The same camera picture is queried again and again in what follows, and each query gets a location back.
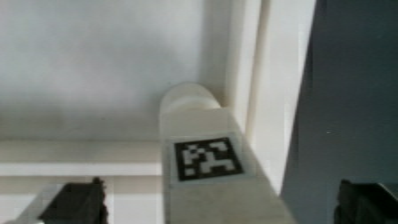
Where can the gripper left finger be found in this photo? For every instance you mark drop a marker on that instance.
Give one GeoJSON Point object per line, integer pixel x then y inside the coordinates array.
{"type": "Point", "coordinates": [69, 204]}

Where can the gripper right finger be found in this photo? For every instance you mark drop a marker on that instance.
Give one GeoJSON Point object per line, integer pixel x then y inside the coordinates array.
{"type": "Point", "coordinates": [367, 203]}

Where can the white square table top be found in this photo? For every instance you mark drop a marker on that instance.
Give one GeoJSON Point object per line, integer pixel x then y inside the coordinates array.
{"type": "Point", "coordinates": [97, 54]}

